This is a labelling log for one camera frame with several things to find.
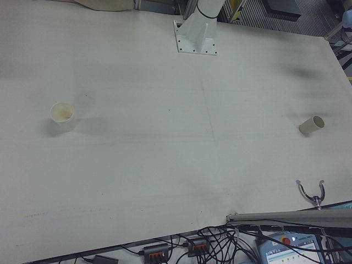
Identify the white paper cup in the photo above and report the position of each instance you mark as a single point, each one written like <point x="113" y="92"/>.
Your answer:
<point x="65" y="121"/>

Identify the beige paper cup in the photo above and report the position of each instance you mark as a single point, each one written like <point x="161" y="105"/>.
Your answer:
<point x="309" y="127"/>

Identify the black orange power hub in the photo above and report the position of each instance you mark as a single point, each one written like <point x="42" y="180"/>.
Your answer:
<point x="156" y="251"/>
<point x="198" y="247"/>

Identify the black adapter box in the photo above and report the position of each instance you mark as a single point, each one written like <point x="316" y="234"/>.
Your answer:
<point x="105" y="259"/>

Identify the metal spring clamp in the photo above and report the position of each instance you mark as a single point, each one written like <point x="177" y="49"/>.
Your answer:
<point x="316" y="198"/>

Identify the black equipment box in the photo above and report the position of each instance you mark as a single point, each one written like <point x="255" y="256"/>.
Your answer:
<point x="283" y="8"/>

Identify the robot teach pendant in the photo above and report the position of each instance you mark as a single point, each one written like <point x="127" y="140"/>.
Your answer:
<point x="291" y="251"/>

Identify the teal plastic cover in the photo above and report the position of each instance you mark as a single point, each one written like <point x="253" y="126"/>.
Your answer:
<point x="341" y="206"/>

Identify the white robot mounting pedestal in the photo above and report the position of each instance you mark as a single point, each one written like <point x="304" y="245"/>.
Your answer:
<point x="196" y="35"/>

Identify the aluminium frame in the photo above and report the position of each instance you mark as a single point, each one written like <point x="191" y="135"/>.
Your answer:
<point x="165" y="5"/>

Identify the yellow black striped bracket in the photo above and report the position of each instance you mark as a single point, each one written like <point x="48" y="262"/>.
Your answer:
<point x="236" y="11"/>

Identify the grey aluminium rail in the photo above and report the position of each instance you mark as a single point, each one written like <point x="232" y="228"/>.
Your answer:
<point x="288" y="216"/>

